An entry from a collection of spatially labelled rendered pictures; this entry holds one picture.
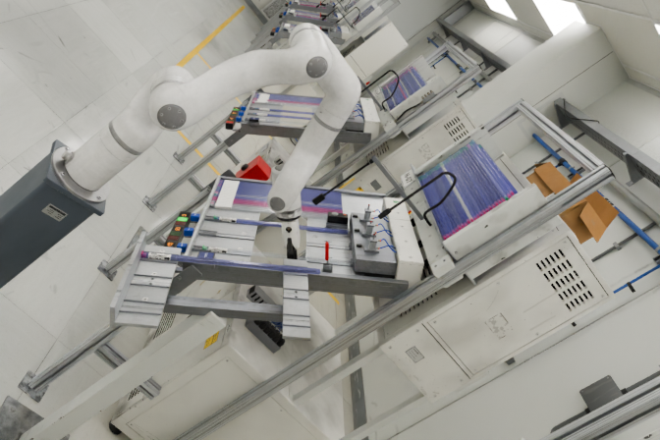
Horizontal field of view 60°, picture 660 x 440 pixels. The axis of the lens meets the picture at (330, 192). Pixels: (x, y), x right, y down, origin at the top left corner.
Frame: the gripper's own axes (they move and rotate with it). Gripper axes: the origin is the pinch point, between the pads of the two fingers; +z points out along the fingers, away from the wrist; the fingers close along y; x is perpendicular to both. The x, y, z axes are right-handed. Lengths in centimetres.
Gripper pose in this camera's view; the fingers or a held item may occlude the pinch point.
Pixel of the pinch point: (292, 256)
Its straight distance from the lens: 190.0
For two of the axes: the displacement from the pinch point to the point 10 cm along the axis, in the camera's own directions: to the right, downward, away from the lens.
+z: 0.5, 9.1, 4.1
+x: -10.0, 0.5, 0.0
